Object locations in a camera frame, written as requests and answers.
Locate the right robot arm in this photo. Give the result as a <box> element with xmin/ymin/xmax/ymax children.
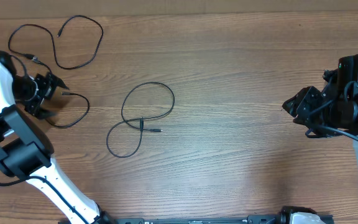
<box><xmin>282</xmin><ymin>54</ymin><xmax>358</xmax><ymax>170</ymax></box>

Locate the black cable with long plug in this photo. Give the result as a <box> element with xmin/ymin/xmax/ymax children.
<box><xmin>31</xmin><ymin>55</ymin><xmax>91</xmax><ymax>129</ymax></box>

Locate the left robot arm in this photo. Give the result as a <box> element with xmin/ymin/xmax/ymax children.
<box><xmin>0</xmin><ymin>50</ymin><xmax>112</xmax><ymax>223</ymax></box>

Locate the black cable separated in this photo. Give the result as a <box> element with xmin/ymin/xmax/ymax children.
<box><xmin>7</xmin><ymin>14</ymin><xmax>104</xmax><ymax>70</ymax></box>

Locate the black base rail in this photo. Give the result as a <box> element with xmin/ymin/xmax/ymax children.
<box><xmin>93</xmin><ymin>206</ymin><xmax>334</xmax><ymax>224</ymax></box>

